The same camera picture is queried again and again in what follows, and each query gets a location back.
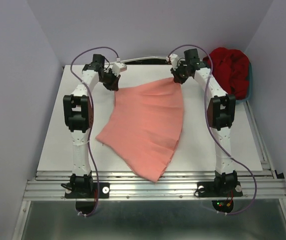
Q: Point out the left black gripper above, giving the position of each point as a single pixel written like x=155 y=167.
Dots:
x=113 y=85

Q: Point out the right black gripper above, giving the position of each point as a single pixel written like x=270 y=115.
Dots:
x=177 y=78

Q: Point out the pink skirt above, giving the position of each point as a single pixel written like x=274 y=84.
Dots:
x=145 y=126

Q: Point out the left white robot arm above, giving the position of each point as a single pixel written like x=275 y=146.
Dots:
x=79 y=116

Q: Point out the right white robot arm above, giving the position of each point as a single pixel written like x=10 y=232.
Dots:
x=219 y=116

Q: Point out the red skirt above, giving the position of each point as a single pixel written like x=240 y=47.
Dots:
x=230 y=69

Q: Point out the teal plastic basket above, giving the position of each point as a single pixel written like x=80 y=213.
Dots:
x=250 y=86

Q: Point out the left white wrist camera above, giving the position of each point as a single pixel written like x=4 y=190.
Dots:
x=118 y=67

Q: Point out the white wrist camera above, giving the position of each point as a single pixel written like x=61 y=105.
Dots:
x=174 y=60
x=118 y=67

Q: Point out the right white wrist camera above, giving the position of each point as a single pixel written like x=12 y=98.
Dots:
x=174 y=60

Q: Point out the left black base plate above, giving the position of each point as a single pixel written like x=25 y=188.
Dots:
x=102 y=192

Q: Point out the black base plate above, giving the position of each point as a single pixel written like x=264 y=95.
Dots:
x=209 y=189
x=102 y=192

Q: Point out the aluminium rail frame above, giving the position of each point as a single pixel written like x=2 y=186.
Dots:
x=169 y=209

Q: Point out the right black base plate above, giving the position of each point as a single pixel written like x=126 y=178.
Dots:
x=209 y=189

